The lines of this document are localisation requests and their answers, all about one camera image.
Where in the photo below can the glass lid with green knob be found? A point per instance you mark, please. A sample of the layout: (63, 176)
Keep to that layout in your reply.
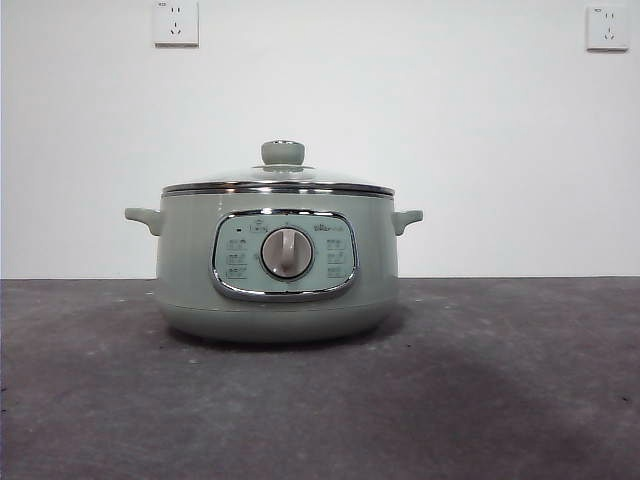
(283, 152)

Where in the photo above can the sage green electric pot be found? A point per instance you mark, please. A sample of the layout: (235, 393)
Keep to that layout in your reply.
(190, 280)

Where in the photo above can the white wall socket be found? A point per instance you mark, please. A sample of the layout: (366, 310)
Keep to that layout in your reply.
(176, 22)
(608, 27)

